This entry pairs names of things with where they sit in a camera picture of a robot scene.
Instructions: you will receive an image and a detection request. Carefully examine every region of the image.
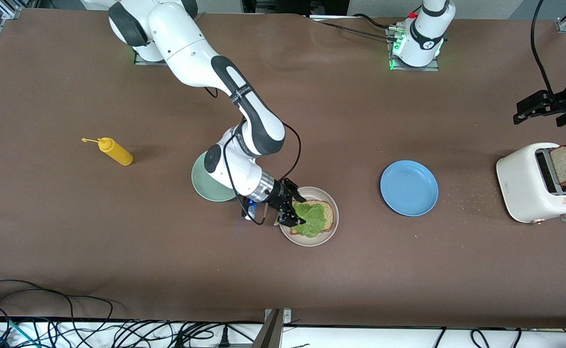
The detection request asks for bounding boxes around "green lettuce leaf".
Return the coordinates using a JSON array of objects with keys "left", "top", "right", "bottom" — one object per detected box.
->
[{"left": 293, "top": 202, "right": 328, "bottom": 238}]

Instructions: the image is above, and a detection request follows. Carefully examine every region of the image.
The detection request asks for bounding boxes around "yellow mustard squeeze bottle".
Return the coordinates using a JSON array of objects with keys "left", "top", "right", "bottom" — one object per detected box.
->
[{"left": 82, "top": 137, "right": 134, "bottom": 166}]

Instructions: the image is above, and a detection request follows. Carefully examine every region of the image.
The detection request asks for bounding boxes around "beige plate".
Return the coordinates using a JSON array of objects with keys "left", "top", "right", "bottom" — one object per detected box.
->
[{"left": 278, "top": 187, "right": 340, "bottom": 247}]

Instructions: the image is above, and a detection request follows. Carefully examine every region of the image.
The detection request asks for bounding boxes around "pale green plate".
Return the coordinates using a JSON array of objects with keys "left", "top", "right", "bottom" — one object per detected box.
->
[{"left": 191, "top": 152, "right": 238, "bottom": 202}]

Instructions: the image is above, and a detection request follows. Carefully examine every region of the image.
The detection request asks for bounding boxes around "blue plate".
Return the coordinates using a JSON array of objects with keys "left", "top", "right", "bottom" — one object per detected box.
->
[{"left": 380, "top": 160, "right": 439, "bottom": 217}]

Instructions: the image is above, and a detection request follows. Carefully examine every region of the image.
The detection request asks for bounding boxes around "white toaster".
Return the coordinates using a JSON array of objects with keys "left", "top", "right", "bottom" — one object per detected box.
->
[{"left": 496, "top": 143, "right": 566, "bottom": 225}]

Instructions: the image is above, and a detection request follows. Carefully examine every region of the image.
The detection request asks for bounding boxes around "black equipment box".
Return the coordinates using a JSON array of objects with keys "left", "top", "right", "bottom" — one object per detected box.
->
[{"left": 242, "top": 0, "right": 349, "bottom": 17}]

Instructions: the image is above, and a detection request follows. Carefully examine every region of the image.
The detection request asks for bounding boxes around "grey metal bracket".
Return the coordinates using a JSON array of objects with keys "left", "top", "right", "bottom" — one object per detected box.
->
[{"left": 253, "top": 308, "right": 292, "bottom": 348}]

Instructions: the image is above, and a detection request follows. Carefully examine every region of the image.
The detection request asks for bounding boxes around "grey metal arm base plate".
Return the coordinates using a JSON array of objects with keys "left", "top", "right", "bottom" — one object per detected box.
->
[
  {"left": 134, "top": 48, "right": 168, "bottom": 66},
  {"left": 385, "top": 27, "right": 440, "bottom": 72}
]

